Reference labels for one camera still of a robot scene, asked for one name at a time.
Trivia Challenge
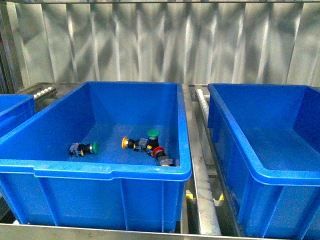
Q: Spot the green mushroom push button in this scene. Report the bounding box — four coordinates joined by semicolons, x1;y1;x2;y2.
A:
147;129;160;150

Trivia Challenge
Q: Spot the yellow flat push button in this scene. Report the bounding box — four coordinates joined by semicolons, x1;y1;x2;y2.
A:
121;136;151;153

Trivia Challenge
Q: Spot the white roller track right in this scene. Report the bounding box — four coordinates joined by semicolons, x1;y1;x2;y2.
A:
196;88;209;120

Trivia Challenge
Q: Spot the white roller track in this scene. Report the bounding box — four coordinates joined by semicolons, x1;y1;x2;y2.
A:
33;86;56;100
196;88;209;120

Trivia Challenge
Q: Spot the blue centre plastic bin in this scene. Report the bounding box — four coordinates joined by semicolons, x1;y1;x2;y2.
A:
0;82;192;233

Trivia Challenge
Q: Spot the blue plastic bin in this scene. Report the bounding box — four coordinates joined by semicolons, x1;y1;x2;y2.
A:
208;83;320;240
0;82;192;233
0;94;36;137

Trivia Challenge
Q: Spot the green flat push button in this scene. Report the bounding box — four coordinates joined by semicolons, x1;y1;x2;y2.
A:
68;141;99;157

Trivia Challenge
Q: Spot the blue right plastic bin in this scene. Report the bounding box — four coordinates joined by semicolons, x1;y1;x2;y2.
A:
208;83;320;240

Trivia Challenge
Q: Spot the white roller track left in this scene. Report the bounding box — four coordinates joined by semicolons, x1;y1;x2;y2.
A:
33;86;56;100

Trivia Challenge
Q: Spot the blue left plastic bin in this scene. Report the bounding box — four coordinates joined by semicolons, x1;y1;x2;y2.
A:
0;94;36;137

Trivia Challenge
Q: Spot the steel divider rail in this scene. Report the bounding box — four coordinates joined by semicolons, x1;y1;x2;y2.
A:
182;85;221;236

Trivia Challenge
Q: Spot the steel shelf front rail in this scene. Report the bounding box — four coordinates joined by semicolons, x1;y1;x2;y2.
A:
0;222;276;240

